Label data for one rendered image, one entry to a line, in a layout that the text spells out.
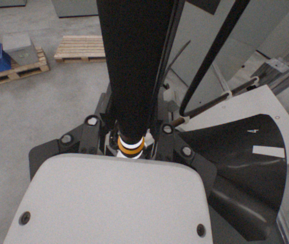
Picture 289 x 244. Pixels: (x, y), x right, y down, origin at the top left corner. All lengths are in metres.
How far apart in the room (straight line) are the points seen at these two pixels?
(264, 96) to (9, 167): 2.34
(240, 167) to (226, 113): 0.35
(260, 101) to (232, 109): 0.08
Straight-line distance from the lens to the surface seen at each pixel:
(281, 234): 0.92
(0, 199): 2.11
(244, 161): 0.22
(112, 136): 0.42
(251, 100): 0.55
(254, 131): 0.27
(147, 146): 0.22
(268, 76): 0.64
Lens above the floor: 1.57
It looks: 58 degrees down
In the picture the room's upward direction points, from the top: 12 degrees clockwise
